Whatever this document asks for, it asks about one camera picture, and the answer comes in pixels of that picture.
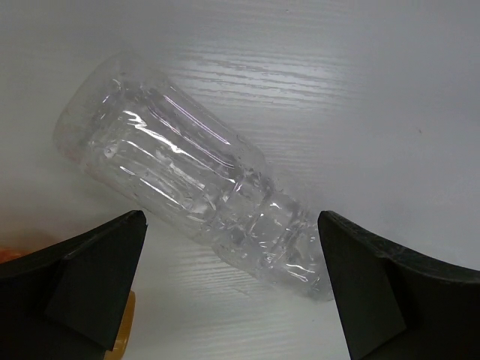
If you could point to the clear crushed plastic bottle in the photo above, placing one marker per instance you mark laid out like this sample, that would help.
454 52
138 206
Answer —
132 129

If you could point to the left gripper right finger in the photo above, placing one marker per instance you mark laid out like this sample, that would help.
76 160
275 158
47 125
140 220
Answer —
396 303

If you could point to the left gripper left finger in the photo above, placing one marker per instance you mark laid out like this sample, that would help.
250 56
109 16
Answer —
73 299

